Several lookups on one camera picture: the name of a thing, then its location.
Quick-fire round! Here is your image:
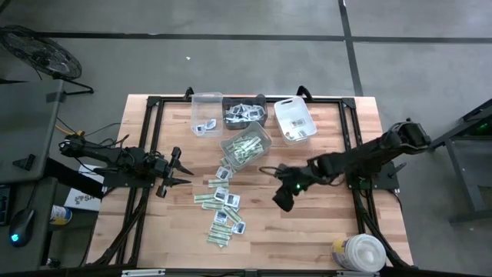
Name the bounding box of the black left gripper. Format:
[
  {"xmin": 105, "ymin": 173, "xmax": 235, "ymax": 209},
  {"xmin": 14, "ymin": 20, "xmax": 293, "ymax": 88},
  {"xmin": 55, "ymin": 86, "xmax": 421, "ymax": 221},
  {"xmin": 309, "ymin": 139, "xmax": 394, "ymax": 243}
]
[{"xmin": 155, "ymin": 145, "xmax": 195, "ymax": 199}]

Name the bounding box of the grey side table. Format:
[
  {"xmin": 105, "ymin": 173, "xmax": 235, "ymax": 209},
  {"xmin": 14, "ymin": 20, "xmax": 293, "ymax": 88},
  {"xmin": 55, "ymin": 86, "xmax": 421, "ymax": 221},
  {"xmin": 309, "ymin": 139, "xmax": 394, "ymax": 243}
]
[{"xmin": 0, "ymin": 78, "xmax": 65, "ymax": 185}]

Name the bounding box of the white blue yellow can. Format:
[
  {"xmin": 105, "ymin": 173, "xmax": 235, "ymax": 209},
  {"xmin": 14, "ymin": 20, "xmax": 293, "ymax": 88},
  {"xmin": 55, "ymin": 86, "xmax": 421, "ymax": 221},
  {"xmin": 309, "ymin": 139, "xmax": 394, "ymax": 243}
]
[{"xmin": 49, "ymin": 205, "xmax": 73, "ymax": 226}]

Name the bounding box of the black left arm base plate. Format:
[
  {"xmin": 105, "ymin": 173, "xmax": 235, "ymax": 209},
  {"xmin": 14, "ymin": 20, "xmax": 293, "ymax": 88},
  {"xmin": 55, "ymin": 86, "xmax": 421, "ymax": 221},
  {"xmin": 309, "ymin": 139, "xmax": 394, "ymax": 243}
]
[{"xmin": 94, "ymin": 165, "xmax": 155, "ymax": 189}]

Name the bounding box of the white plastic bin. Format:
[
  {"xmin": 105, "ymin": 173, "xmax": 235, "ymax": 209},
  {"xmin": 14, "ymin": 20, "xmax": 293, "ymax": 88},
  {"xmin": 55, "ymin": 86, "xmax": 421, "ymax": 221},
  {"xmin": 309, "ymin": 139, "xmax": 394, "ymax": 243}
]
[{"xmin": 273, "ymin": 95, "xmax": 318, "ymax": 146}]

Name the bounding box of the grey plastic bin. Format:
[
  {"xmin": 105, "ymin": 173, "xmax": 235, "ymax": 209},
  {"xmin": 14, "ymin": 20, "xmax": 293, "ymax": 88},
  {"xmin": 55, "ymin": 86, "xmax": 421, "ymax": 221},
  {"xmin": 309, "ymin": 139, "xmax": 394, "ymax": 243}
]
[{"xmin": 219, "ymin": 121, "xmax": 274, "ymax": 171}]

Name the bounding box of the black keyboard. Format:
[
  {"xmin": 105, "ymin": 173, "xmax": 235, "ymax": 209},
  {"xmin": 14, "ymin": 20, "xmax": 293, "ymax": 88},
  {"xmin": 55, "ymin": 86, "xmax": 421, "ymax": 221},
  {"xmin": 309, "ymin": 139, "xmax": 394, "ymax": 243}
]
[{"xmin": 0, "ymin": 184, "xmax": 11, "ymax": 227}]

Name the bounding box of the black computer mouse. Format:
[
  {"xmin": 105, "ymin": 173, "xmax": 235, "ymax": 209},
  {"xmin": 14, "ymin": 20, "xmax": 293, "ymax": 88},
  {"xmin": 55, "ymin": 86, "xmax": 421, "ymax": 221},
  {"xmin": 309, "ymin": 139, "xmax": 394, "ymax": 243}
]
[{"xmin": 8, "ymin": 208, "xmax": 36, "ymax": 248}]

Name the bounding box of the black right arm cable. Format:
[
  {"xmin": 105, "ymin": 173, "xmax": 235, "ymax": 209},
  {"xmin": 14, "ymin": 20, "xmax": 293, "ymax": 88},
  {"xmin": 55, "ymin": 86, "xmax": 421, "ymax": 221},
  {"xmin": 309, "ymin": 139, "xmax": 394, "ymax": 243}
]
[{"xmin": 259, "ymin": 165, "xmax": 293, "ymax": 179}]

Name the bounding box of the yellow power plug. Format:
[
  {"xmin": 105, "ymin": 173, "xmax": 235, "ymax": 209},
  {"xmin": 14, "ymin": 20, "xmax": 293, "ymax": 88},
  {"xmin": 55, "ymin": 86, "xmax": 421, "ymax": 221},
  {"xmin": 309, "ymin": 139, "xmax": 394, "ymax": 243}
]
[{"xmin": 55, "ymin": 122, "xmax": 86, "ymax": 139}]

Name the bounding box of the black metal cart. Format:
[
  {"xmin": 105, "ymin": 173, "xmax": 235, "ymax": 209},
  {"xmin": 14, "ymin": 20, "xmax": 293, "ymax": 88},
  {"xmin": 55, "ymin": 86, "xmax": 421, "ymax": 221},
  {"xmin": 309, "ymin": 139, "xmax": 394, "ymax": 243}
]
[{"xmin": 422, "ymin": 98, "xmax": 492, "ymax": 224}]

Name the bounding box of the black plastic bin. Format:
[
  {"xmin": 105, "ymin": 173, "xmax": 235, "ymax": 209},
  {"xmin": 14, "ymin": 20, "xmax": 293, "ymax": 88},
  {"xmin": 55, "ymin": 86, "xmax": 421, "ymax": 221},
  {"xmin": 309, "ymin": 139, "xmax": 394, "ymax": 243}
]
[{"xmin": 222, "ymin": 94, "xmax": 269, "ymax": 131}]

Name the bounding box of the silver metal bracket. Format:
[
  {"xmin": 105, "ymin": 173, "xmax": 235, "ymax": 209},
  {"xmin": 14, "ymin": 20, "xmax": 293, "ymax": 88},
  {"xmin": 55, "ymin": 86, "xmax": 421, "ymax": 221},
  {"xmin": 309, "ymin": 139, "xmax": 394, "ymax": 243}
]
[
  {"xmin": 336, "ymin": 270, "xmax": 380, "ymax": 277},
  {"xmin": 121, "ymin": 268, "xmax": 166, "ymax": 277}
]

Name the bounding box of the black floor fan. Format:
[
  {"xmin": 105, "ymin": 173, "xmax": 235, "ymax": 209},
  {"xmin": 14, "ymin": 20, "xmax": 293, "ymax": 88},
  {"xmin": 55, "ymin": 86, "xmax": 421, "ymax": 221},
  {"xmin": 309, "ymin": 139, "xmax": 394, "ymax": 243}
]
[{"xmin": 0, "ymin": 25, "xmax": 95, "ymax": 96}]

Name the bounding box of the grey desk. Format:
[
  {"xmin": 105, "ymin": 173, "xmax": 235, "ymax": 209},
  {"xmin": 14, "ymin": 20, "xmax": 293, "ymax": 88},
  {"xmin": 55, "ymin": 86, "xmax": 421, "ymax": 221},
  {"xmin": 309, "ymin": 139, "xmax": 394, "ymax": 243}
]
[{"xmin": 0, "ymin": 177, "xmax": 58, "ymax": 272}]

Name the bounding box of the white-lidded wipes canister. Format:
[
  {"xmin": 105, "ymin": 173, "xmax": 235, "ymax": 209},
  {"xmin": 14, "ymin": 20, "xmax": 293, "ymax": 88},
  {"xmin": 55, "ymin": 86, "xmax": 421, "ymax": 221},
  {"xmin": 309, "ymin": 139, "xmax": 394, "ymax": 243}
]
[{"xmin": 331, "ymin": 233, "xmax": 387, "ymax": 273}]

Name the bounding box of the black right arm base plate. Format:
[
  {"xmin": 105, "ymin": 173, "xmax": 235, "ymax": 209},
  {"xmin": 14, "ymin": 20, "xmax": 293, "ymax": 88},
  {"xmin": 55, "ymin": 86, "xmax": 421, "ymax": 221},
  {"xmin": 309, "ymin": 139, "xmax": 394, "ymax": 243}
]
[{"xmin": 344, "ymin": 159, "xmax": 407, "ymax": 190}]

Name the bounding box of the clear plastic bin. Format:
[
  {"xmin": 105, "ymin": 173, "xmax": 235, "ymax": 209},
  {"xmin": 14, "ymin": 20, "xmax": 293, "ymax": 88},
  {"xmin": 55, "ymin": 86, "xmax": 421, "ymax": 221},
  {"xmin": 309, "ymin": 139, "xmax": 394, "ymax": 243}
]
[{"xmin": 191, "ymin": 91, "xmax": 224, "ymax": 139}]

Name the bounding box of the black bracket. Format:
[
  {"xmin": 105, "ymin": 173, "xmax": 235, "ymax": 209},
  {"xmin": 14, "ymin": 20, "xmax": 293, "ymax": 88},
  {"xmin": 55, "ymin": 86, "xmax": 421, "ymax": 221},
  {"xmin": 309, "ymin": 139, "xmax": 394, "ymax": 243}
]
[{"xmin": 12, "ymin": 152, "xmax": 38, "ymax": 172}]

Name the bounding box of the white cardboard box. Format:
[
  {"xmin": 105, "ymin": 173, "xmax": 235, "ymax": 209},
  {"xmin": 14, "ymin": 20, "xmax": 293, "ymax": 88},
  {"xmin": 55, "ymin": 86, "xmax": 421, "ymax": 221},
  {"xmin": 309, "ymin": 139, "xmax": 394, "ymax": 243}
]
[{"xmin": 63, "ymin": 163, "xmax": 105, "ymax": 212}]

